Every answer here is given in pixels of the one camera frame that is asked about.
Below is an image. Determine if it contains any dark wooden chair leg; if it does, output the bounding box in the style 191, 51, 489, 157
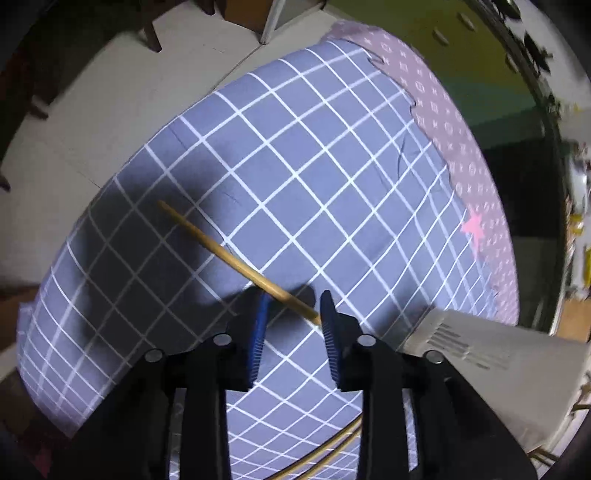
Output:
141, 14, 163, 53

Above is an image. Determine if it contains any row of wooden chopsticks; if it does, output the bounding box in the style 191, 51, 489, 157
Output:
272, 413, 363, 478

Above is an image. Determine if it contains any light bamboo chopstick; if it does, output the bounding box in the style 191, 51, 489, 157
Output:
158, 200, 323, 325

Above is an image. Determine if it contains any green cabinet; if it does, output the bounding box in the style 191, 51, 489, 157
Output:
330, 0, 548, 144

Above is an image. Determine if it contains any blue checked tablecloth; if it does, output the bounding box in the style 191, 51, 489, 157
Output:
16, 39, 499, 480

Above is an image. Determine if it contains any white perforated utensil holder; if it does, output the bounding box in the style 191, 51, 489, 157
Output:
397, 308, 591, 455

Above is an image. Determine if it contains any pink patterned cloth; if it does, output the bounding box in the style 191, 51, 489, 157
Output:
323, 21, 520, 326

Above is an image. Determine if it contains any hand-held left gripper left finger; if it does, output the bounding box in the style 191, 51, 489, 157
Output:
51, 291, 274, 480

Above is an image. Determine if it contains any white table leg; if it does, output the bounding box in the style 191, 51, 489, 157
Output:
259, 0, 289, 45

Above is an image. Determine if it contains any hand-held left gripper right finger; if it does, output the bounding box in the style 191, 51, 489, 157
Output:
320, 291, 539, 480

